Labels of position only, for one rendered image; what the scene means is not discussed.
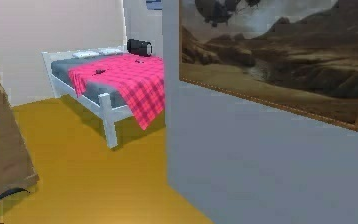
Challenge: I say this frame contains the pink checked blanket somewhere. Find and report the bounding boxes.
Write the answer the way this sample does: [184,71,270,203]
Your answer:
[67,53,166,131]

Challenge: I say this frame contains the white framed bed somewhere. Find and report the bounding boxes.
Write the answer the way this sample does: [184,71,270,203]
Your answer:
[41,46,166,150]

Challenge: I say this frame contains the black cylinder object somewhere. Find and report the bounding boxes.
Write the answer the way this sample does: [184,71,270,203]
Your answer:
[126,38,154,58]

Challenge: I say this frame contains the white pillow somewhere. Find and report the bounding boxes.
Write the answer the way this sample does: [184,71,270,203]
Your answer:
[72,50,101,59]
[98,47,124,56]

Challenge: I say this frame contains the framed landscape painting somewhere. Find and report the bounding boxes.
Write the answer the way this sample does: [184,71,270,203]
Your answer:
[178,0,358,132]

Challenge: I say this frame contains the blue framed picture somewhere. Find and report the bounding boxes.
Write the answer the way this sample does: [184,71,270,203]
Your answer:
[145,0,163,11]

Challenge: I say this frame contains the brown wooden cabinet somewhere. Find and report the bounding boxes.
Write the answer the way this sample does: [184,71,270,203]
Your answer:
[0,55,40,198]

